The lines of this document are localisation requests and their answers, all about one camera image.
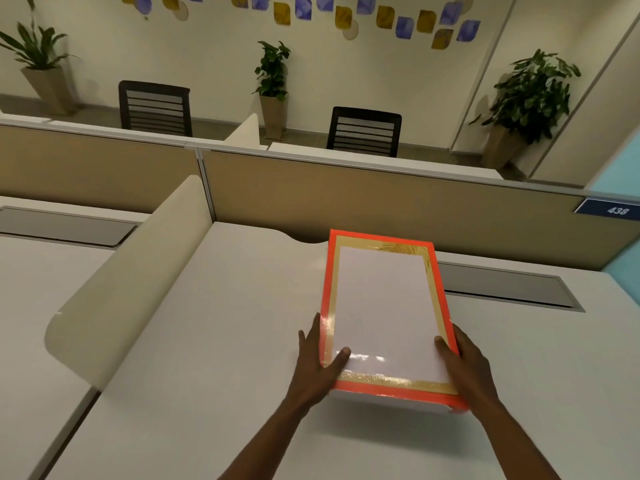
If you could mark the person's left middle finger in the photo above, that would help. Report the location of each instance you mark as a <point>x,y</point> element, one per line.
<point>303,343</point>

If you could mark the person's right thumb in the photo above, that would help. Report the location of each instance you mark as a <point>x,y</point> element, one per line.
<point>445,354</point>

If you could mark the person's left hand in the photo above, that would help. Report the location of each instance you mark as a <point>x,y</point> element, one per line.
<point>310,379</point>

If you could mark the large bushy green plant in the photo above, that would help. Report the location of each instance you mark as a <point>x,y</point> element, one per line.
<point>535,94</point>

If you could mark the person's right forearm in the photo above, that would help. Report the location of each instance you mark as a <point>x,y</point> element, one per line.
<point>515,444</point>

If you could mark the blue and yellow wall decorations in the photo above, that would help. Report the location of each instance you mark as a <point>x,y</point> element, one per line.
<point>305,7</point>

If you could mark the wide beige plant pot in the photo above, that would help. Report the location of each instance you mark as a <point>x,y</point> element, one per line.
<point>50,89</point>

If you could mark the person's left thumb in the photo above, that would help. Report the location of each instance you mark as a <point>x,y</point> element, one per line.
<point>338,362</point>

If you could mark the person's right hand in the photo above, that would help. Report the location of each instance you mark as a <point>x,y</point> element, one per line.
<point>472,374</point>

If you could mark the long tan partition panel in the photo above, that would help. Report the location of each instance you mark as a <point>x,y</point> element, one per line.
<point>400,204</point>

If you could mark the short tan partition panel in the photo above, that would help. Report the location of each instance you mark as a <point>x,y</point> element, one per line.
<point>95,169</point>

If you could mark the person's left forearm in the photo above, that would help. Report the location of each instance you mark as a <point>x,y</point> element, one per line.
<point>270,439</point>

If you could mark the small leafy green plant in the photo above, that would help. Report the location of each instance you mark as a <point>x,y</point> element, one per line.
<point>272,69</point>

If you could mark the orange bordered white box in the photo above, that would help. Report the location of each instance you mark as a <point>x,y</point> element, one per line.
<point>387,304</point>

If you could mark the tall narrow beige plant pot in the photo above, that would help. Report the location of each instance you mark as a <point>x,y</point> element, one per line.
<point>274,117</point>

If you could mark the cream rounded desk divider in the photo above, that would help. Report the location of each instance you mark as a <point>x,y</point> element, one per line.
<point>135,279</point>

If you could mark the small cream desk divider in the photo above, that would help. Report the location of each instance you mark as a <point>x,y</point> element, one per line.
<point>244,130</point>

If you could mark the blue desk number sign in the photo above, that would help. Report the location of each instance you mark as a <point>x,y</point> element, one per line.
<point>607,209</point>

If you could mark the black mesh office chair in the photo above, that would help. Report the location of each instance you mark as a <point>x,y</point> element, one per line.
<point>365,130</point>
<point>155,107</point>

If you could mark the long-leaved green plant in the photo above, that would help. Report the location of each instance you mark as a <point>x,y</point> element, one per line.
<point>37,47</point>

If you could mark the brown square plant pot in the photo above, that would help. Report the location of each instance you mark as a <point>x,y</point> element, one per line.
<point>502,147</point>

